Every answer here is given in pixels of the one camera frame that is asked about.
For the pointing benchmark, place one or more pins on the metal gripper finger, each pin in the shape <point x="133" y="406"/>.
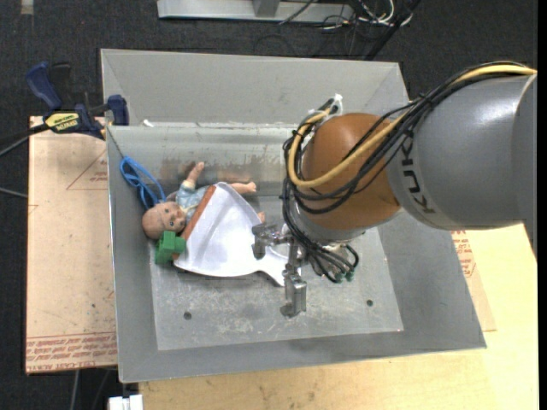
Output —
<point x="268" y="234"/>
<point x="295" y="293"/>

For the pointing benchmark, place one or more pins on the green toy block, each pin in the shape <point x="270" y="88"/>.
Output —
<point x="168" y="248"/>

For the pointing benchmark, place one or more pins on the grey metal bin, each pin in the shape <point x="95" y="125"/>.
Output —
<point x="256" y="318"/>

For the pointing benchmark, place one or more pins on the blue glasses frame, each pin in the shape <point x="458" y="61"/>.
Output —
<point x="128" y="173"/>

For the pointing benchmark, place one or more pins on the brown cardboard board red print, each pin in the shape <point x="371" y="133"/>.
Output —
<point x="68" y="237"/>

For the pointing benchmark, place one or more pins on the white dustpan with orange lip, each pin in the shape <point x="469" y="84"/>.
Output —
<point x="222" y="237"/>

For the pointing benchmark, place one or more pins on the baby doll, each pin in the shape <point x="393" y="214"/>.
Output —
<point x="164" y="221"/>

